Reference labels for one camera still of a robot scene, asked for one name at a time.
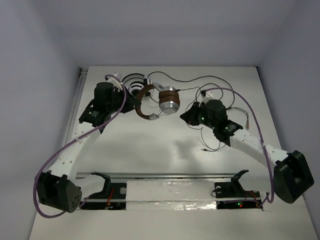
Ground white black headphones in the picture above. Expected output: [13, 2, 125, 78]
[122, 73, 153, 97]

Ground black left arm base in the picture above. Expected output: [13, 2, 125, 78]
[79, 172, 127, 211]

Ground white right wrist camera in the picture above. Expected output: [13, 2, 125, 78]
[199, 89, 214, 104]

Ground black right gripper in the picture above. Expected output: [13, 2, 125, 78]
[180, 102, 217, 130]

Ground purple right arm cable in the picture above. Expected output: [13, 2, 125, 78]
[204, 87, 275, 203]

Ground aluminium left side rail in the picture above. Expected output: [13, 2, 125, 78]
[61, 66, 89, 147]

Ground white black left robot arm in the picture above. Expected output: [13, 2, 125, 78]
[33, 82, 141, 218]

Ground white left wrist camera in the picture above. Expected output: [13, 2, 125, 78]
[104, 72, 123, 90]

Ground aluminium front rail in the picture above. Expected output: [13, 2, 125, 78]
[74, 172, 251, 181]

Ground thick black headphone cable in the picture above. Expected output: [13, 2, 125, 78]
[147, 71, 236, 111]

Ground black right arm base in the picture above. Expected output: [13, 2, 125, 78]
[210, 170, 263, 210]

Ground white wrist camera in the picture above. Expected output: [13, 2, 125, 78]
[104, 72, 123, 90]
[199, 89, 214, 104]

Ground thin black headphone cable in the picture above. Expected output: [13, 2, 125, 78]
[174, 87, 251, 152]

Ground brown silver headphones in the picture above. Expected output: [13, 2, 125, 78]
[135, 82, 181, 121]

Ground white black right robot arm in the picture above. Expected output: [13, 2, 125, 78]
[180, 99, 314, 204]

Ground aluminium rail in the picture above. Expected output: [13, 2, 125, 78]
[74, 172, 251, 181]
[61, 66, 89, 147]

